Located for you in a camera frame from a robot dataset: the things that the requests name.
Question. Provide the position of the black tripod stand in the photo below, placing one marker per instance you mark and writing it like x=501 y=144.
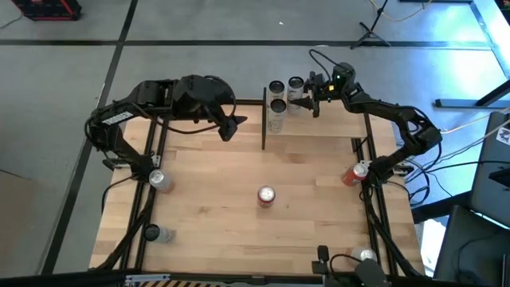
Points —
x=368 y=34

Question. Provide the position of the dark grey furniture piece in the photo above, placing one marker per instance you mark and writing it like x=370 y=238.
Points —
x=470 y=251

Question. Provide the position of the black floor beam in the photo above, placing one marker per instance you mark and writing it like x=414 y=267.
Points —
x=438 y=207

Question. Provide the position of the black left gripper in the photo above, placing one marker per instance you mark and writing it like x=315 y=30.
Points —
x=203 y=93

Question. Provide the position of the black aluminium table frame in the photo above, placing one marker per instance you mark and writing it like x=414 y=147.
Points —
x=251 y=102

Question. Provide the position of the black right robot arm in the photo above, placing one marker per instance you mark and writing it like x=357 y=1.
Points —
x=382 y=109

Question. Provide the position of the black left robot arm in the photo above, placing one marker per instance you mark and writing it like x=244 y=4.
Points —
x=147 y=93

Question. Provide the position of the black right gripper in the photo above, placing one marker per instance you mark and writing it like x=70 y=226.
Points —
x=324 y=89

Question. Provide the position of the small black device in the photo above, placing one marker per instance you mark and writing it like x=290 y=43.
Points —
x=323 y=255

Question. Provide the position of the black desk leg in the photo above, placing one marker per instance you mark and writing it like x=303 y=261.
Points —
x=458 y=103

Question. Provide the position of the silver pink beverage can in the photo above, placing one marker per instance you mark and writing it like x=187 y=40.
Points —
x=159 y=179
x=364 y=254

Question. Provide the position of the silver slim beverage can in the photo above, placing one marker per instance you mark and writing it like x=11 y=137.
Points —
x=295 y=83
x=163 y=235
x=277 y=115
x=276 y=87

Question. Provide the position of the red and black crate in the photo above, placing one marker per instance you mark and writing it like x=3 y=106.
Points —
x=48 y=12

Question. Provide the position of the dark grey rounded object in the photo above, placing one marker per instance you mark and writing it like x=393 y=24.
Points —
x=372 y=275

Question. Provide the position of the dark grey panel white sticker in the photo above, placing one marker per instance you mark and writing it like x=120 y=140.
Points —
x=492 y=179

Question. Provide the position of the red Fanta strawberry can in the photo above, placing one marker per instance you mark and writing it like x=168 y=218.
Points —
x=266 y=194
x=352 y=177

